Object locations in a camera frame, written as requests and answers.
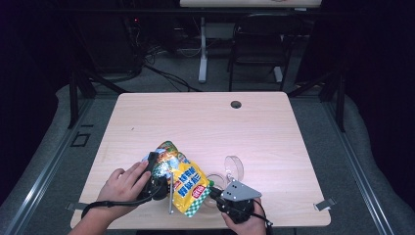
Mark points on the dark equipment with red light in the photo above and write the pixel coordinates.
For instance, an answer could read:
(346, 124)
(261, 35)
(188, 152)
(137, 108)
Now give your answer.
(133, 39)

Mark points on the grey tape strip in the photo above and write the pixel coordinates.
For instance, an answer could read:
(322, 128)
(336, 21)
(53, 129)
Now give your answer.
(324, 204)
(76, 206)

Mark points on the yellow spouted food pouch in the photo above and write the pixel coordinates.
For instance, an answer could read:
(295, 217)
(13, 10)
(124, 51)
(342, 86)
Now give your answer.
(189, 187)

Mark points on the person's left hand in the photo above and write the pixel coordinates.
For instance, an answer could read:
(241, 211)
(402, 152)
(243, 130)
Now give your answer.
(122, 189)

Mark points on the white-legged background desk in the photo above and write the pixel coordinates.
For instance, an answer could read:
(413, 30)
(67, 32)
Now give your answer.
(203, 49)

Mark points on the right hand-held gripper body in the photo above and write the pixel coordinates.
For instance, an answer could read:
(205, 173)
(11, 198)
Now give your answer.
(239, 204)

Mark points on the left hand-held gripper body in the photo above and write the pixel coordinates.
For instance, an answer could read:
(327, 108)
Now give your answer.
(156, 189)

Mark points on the person's right hand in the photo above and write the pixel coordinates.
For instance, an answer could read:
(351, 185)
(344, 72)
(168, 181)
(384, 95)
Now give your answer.
(251, 226)

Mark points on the black folding chair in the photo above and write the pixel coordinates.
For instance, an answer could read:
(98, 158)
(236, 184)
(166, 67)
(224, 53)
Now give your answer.
(261, 45)

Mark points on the aluminium floor rail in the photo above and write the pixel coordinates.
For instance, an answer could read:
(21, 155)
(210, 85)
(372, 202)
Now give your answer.
(42, 173)
(355, 169)

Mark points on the black metal stand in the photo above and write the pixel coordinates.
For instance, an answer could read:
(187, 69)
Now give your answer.
(73, 98)
(341, 104)

